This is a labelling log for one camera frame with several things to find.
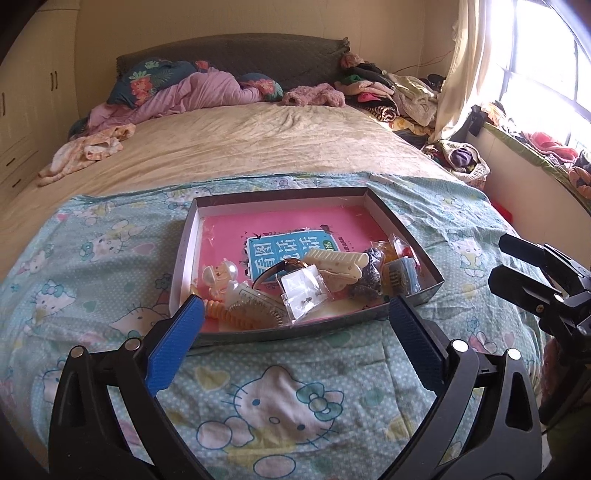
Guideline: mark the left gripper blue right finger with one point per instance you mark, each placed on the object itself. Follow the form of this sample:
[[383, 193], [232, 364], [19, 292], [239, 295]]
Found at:
[[422, 347]]

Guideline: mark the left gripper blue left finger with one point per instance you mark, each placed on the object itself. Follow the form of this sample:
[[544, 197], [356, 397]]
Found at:
[[174, 338]]

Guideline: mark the dark beaded jewelry bag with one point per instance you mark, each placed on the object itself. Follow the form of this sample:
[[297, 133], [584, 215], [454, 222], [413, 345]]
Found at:
[[369, 286]]

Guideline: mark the yellow earrings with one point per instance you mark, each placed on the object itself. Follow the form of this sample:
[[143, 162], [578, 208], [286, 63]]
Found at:
[[388, 251]]

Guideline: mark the cream claw hair clip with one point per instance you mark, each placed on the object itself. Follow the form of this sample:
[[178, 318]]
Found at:
[[339, 270]]

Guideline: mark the earring card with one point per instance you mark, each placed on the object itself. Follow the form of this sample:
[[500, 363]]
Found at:
[[304, 290]]

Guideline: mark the brown strap wristwatch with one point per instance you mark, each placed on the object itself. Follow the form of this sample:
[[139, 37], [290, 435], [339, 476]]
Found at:
[[287, 265]]

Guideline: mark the red bead packet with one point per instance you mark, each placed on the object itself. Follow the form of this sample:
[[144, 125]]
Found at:
[[404, 249]]

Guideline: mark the right forearm green sleeve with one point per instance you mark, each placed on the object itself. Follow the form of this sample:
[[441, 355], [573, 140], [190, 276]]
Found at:
[[569, 444]]

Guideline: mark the dark shallow cardboard box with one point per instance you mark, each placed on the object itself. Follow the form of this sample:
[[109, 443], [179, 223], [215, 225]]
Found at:
[[343, 310]]

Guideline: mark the Hello Kitty teal blanket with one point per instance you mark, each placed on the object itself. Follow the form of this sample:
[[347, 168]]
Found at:
[[338, 405]]

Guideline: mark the pink Chinese workbook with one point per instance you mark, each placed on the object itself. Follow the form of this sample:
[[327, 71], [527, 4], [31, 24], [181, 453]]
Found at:
[[255, 241]]

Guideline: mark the pink cream pajamas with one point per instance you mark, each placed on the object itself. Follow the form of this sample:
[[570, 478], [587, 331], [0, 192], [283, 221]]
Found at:
[[83, 152]]

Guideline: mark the pile of clothes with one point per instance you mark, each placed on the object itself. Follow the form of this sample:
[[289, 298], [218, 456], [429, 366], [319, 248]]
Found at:
[[408, 106]]

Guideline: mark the beige bedspread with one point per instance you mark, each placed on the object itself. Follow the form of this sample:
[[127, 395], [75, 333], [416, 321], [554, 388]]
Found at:
[[205, 144]]

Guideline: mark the purple quilt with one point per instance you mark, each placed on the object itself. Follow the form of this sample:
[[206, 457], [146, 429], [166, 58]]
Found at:
[[197, 91]]

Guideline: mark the floral dark pillow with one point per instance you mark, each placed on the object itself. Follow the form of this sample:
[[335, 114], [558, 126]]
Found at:
[[152, 75]]

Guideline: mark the pink fuzzy garment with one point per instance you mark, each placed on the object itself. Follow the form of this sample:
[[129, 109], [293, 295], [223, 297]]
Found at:
[[321, 95]]

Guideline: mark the cream curtain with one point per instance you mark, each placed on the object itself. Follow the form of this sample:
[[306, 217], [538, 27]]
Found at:
[[483, 38]]

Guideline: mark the cream wardrobe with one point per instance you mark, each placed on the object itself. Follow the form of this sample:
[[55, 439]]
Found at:
[[38, 95]]

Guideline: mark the dark grey headboard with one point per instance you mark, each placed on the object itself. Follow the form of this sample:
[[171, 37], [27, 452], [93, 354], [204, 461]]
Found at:
[[291, 60]]

